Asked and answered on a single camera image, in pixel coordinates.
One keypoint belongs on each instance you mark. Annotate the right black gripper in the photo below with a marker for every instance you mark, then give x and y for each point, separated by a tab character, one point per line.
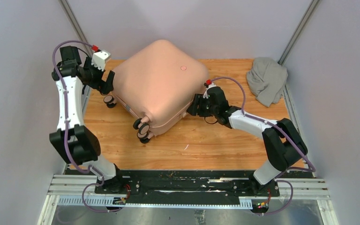
198	100

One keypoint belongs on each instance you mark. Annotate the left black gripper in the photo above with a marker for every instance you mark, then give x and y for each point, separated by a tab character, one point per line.
104	87

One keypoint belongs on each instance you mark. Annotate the pink suitcase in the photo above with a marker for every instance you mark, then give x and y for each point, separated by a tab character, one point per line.
157	85

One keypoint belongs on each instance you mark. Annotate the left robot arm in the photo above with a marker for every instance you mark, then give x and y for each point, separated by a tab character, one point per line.
75	143

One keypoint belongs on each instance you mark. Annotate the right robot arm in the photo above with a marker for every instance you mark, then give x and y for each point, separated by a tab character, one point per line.
283	143

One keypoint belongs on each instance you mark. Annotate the grey crumpled cloth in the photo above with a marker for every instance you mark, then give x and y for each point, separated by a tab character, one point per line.
266	80

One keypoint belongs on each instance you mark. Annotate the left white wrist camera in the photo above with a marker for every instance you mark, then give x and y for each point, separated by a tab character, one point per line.
99	59

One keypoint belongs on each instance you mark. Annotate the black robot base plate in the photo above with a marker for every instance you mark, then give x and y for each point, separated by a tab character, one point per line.
182	187

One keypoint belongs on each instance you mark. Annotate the aluminium frame rail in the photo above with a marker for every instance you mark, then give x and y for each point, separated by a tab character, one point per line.
303	199

